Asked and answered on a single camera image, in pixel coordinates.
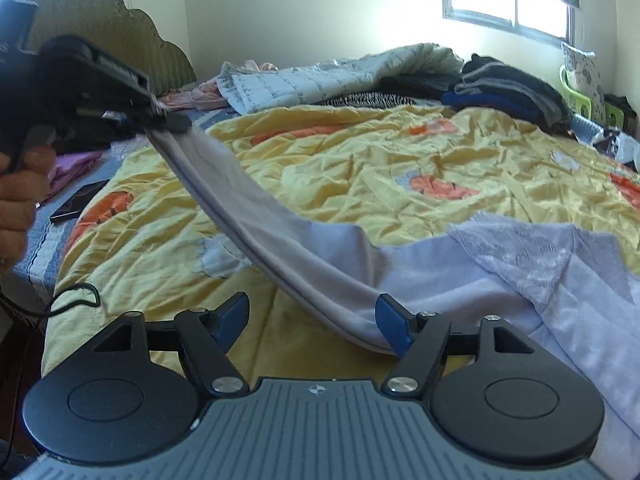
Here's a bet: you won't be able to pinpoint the grey floral pillow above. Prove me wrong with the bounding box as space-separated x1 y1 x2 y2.
560 41 599 111

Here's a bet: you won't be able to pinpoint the black cable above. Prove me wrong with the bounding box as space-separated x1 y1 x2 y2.
0 282 102 318

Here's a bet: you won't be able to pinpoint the purple cloth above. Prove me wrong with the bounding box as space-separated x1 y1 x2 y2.
35 151 103 207

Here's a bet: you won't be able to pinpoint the person's left hand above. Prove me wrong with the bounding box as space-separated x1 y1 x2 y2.
0 149 57 275

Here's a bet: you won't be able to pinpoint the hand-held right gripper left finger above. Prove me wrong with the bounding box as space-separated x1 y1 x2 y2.
92 292 251 397

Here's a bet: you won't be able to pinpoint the pile of dark folded clothes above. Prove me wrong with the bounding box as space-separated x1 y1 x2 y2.
380 52 576 136

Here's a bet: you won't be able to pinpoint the black phone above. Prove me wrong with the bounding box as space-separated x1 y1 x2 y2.
49 179 112 226

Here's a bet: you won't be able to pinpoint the green plastic chair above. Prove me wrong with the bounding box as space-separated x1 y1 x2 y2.
560 64 636 127

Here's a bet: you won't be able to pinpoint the pink clothes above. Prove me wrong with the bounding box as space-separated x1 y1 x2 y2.
157 60 281 113

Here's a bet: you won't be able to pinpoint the white lace-trimmed underwear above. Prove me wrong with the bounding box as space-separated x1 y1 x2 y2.
146 119 640 438

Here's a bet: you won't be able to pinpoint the white plastic bag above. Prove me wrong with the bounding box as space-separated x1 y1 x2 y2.
597 127 640 167

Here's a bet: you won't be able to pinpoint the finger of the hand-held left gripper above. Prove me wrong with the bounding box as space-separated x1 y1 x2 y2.
127 87 170 117
102 109 192 135

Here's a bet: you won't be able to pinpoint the glass window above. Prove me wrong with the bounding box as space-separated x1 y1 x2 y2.
441 0 577 42

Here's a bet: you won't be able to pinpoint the pale grey patterned quilt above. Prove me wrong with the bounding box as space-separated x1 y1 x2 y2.
216 42 463 117

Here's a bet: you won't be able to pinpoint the yellow carrot-print blanket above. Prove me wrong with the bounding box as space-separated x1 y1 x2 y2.
40 96 640 378

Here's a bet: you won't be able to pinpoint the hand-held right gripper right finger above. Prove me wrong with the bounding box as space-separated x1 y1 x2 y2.
375 295 540 397

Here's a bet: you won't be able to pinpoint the green padded headboard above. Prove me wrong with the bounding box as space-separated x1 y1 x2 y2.
0 0 198 98

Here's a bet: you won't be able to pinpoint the black-white striped cloth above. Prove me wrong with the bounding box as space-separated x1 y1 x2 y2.
316 91 418 110

